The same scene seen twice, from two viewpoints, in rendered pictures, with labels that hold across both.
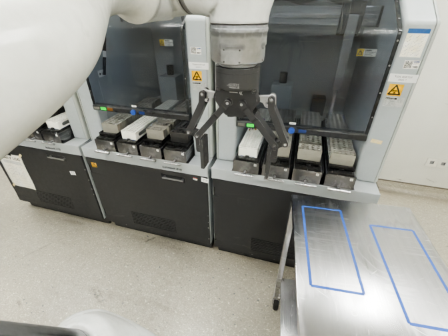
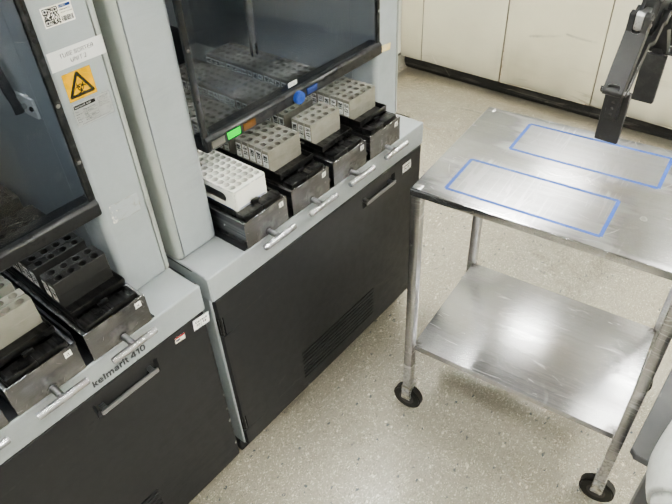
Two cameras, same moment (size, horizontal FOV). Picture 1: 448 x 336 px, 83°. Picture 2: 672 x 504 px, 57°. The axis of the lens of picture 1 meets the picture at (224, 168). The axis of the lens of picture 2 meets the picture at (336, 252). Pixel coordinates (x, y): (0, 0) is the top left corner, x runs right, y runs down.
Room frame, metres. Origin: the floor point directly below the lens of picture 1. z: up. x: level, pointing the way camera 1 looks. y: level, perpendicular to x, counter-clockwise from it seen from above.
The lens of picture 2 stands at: (0.50, 0.84, 1.62)
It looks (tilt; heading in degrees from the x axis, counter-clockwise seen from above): 40 degrees down; 295
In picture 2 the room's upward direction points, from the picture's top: 3 degrees counter-clockwise
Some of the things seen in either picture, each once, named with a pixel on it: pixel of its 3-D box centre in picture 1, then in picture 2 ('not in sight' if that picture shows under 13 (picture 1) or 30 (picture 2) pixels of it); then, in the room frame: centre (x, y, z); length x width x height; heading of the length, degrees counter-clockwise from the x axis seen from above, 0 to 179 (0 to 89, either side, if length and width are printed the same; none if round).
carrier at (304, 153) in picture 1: (309, 154); (322, 126); (1.11, -0.43, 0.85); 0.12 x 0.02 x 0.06; 73
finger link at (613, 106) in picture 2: (195, 139); (612, 102); (0.48, 0.06, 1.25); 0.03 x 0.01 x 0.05; 74
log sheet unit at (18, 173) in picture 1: (15, 171); not in sight; (1.59, 1.57, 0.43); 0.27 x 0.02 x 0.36; 74
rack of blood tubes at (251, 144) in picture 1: (253, 141); (207, 173); (1.29, -0.16, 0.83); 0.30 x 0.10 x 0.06; 164
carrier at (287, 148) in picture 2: (278, 150); (282, 152); (1.15, -0.28, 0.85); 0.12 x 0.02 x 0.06; 74
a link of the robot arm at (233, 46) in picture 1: (238, 45); not in sight; (0.45, -0.02, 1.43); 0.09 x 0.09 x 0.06
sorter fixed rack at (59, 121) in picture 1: (70, 117); not in sight; (1.64, 1.05, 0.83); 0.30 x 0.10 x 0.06; 164
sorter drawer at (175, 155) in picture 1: (196, 131); (29, 258); (1.53, 0.18, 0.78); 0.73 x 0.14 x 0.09; 164
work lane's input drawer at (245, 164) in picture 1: (256, 139); (175, 174); (1.42, -0.20, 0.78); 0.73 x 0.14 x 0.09; 164
